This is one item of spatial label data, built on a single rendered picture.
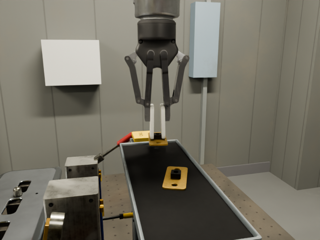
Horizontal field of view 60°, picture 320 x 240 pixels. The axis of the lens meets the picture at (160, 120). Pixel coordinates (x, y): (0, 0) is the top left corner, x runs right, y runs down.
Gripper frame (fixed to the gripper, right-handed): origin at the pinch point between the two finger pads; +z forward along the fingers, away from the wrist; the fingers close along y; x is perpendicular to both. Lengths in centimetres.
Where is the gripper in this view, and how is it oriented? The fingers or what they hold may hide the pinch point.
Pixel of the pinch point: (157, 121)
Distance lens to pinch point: 58.8
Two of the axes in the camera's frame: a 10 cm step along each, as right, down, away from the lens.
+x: 0.7, 2.5, -9.7
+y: -10.0, 0.2, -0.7
